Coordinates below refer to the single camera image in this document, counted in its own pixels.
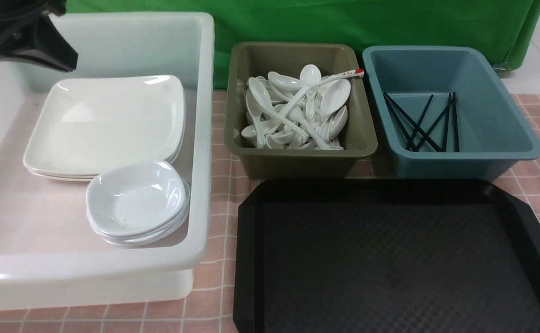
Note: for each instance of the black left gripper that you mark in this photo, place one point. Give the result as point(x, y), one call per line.
point(48, 48)

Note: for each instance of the large white square plate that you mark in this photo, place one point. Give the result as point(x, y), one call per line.
point(89, 126)

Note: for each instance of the small white bowl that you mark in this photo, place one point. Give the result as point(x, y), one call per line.
point(131, 176)

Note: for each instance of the black chopstick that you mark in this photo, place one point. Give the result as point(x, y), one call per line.
point(424, 134)
point(435, 130)
point(420, 122)
point(391, 108)
point(456, 131)
point(446, 127)

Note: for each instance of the white ceramic soup spoon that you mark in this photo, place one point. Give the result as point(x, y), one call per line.
point(263, 98)

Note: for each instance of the top white plate in tub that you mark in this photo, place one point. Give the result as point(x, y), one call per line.
point(183, 148)

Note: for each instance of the top stacked white bowl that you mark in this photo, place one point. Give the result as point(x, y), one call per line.
point(140, 216)

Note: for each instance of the stacked white bowl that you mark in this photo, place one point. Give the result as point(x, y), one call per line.
point(159, 239)
point(175, 227)
point(140, 216)

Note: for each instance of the large white plastic tub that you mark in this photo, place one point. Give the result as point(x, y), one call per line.
point(49, 255)

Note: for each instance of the olive green plastic bin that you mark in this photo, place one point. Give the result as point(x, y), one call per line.
point(358, 136)

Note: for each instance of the middle stacked white bowl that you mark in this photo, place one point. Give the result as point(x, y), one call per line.
point(175, 227)

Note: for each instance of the bottom stacked white bowl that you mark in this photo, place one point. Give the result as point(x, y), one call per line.
point(159, 239)

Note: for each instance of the red tipped white spoon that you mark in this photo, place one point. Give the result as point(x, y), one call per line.
point(310, 84)

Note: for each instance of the white spoon right in bin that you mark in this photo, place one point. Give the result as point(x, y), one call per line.
point(335, 97)

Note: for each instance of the black chopstick in blue bin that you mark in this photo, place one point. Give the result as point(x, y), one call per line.
point(424, 134)

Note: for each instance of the black serving tray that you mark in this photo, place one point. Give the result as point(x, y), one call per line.
point(386, 256)

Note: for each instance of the blue plastic bin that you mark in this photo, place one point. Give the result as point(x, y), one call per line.
point(494, 135)

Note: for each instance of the green backdrop cloth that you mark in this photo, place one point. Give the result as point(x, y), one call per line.
point(499, 29)

